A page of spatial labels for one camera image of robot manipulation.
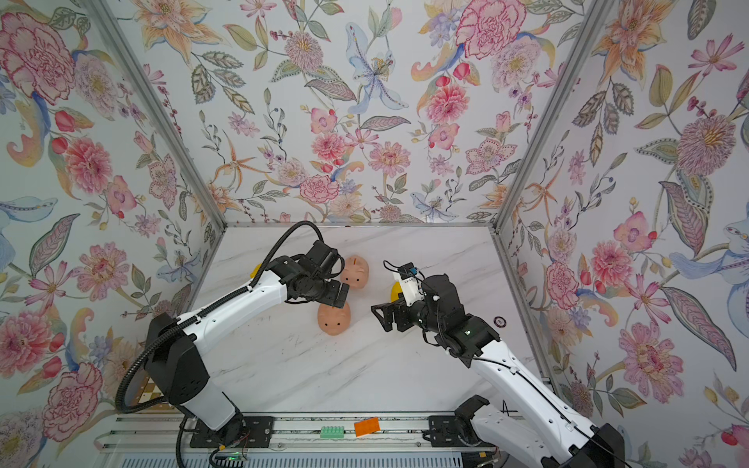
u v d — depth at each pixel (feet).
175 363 1.43
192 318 1.50
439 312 1.79
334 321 2.80
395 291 3.14
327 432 2.41
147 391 2.57
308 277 1.98
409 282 2.12
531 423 1.43
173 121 3.02
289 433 2.47
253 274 3.17
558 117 2.85
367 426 2.47
